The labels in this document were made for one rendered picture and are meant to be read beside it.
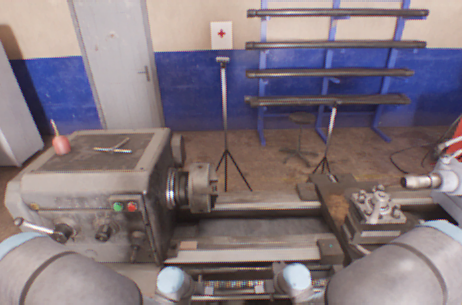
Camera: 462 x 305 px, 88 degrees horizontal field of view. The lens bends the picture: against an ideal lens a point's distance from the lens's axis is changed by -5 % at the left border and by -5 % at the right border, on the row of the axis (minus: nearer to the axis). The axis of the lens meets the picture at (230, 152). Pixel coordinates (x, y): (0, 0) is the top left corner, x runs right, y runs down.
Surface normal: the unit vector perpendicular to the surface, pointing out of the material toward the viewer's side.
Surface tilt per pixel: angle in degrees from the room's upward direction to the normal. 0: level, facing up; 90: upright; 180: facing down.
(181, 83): 90
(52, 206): 90
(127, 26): 90
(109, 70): 90
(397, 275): 31
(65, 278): 23
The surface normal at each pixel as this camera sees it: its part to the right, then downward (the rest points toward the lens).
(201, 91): 0.00, 0.50
